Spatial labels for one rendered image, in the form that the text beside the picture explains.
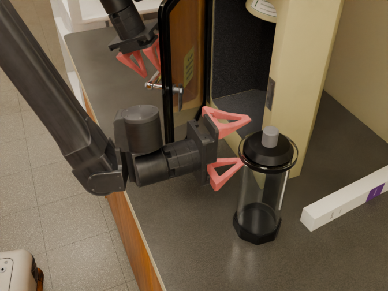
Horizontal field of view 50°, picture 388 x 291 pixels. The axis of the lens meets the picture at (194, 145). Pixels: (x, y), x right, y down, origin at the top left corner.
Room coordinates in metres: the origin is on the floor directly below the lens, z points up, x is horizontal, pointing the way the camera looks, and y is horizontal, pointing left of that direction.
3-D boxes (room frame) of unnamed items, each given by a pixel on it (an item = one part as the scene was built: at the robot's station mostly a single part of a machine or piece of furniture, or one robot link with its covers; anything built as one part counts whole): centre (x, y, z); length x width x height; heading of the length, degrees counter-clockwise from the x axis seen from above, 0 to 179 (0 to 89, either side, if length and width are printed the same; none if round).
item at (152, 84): (0.75, 0.06, 1.20); 0.10 x 0.05 x 0.03; 163
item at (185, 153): (0.51, 0.02, 1.20); 0.07 x 0.07 x 0.10; 23
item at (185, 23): (0.81, 0.01, 1.19); 0.30 x 0.01 x 0.40; 163
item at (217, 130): (0.53, -0.05, 1.23); 0.09 x 0.07 x 0.07; 113
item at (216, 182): (0.53, -0.05, 1.16); 0.09 x 0.07 x 0.07; 113
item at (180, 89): (0.71, 0.03, 1.18); 0.02 x 0.02 x 0.06; 73
